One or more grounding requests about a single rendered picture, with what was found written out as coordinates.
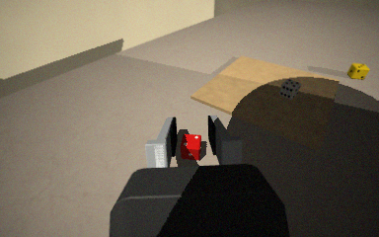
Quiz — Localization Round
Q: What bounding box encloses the yellow die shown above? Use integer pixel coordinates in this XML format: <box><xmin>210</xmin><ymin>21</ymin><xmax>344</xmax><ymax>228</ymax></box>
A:
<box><xmin>347</xmin><ymin>63</ymin><xmax>370</xmax><ymax>80</ymax></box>

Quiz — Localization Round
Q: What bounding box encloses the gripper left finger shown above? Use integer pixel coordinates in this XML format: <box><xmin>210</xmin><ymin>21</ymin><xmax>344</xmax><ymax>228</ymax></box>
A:
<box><xmin>145</xmin><ymin>118</ymin><xmax>178</xmax><ymax>168</ymax></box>

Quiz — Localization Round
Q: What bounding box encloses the red die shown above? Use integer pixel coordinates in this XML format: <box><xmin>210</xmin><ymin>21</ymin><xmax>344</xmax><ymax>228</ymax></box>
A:
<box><xmin>181</xmin><ymin>134</ymin><xmax>201</xmax><ymax>160</ymax></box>

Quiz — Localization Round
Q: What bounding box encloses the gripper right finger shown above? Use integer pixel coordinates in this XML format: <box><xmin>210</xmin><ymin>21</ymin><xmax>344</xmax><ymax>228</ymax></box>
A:
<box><xmin>208</xmin><ymin>116</ymin><xmax>243</xmax><ymax>165</ymax></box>

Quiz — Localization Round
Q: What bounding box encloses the tan square mat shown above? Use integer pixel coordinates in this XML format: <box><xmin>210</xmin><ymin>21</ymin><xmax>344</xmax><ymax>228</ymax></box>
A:
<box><xmin>190</xmin><ymin>56</ymin><xmax>340</xmax><ymax>151</ymax></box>

